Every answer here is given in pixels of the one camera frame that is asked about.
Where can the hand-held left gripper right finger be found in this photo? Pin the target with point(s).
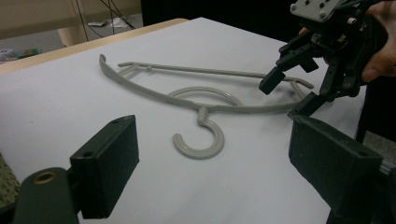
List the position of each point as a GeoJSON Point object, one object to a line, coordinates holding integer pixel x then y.
{"type": "Point", "coordinates": [336, 168]}

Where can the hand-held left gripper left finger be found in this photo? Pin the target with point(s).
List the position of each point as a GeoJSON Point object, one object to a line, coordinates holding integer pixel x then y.
{"type": "Point", "coordinates": [106, 168]}

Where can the grey plastic clothes hanger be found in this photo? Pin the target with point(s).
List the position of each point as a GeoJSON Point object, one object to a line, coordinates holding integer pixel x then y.
{"type": "Point", "coordinates": [199, 152]}

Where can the green woven basket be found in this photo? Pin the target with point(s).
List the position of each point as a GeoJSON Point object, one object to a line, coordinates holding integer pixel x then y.
{"type": "Point", "coordinates": [7, 183]}

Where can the white table cover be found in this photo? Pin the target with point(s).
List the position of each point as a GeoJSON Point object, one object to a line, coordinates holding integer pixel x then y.
{"type": "Point", "coordinates": [77, 77]}

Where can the colourful plastic toys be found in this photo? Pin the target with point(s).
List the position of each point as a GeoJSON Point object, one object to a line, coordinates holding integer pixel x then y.
{"type": "Point", "coordinates": [25, 53]}

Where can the beige shelf unit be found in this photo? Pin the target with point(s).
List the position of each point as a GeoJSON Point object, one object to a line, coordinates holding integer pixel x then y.
{"type": "Point", "coordinates": [37, 15]}

